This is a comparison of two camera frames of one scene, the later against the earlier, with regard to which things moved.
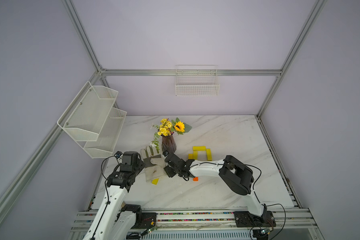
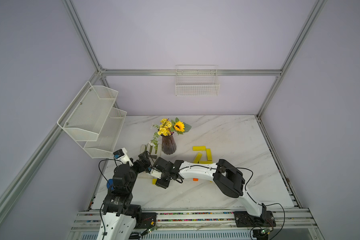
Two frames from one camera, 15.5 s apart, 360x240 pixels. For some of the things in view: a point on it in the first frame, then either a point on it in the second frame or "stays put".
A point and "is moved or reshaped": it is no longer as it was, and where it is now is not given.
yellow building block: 195,155 is moved or reshaped
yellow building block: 199,148 stays put
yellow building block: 208,152 stays put
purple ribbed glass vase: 168,144 stays put
